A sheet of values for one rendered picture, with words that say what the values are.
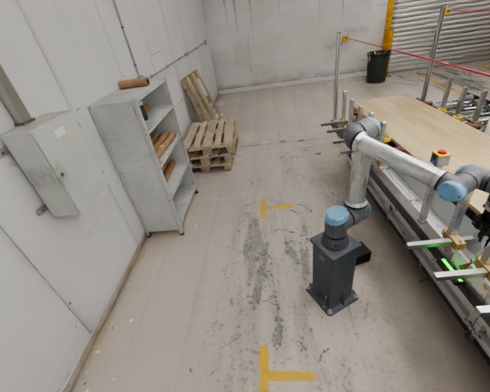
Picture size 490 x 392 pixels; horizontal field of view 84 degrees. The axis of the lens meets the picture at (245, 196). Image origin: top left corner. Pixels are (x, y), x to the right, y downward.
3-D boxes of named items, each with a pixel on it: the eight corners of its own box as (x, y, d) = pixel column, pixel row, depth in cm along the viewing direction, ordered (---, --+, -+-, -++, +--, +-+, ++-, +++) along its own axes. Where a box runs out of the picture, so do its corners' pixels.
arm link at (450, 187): (334, 126, 149) (467, 187, 104) (350, 119, 154) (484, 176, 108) (331, 145, 157) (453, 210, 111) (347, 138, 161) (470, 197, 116)
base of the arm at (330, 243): (334, 255, 185) (334, 244, 180) (315, 239, 200) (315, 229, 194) (355, 243, 191) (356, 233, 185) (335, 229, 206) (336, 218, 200)
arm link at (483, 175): (453, 167, 117) (488, 178, 108) (468, 158, 121) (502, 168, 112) (447, 186, 122) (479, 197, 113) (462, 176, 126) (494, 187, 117)
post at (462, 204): (443, 253, 164) (469, 186, 137) (439, 248, 167) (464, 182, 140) (449, 252, 164) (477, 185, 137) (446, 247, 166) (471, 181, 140)
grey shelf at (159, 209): (147, 237, 322) (86, 106, 235) (169, 194, 396) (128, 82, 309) (183, 235, 317) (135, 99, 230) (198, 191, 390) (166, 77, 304)
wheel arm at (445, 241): (407, 250, 157) (408, 245, 154) (404, 246, 160) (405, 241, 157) (486, 243, 154) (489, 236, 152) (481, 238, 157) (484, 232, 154)
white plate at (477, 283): (483, 300, 136) (490, 288, 130) (449, 260, 157) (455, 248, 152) (484, 300, 136) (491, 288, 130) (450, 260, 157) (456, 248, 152)
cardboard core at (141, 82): (117, 82, 273) (145, 78, 269) (120, 80, 279) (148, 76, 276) (120, 90, 277) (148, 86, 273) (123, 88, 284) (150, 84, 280)
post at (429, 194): (419, 224, 184) (437, 166, 159) (415, 219, 188) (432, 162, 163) (426, 223, 184) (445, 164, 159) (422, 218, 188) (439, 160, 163)
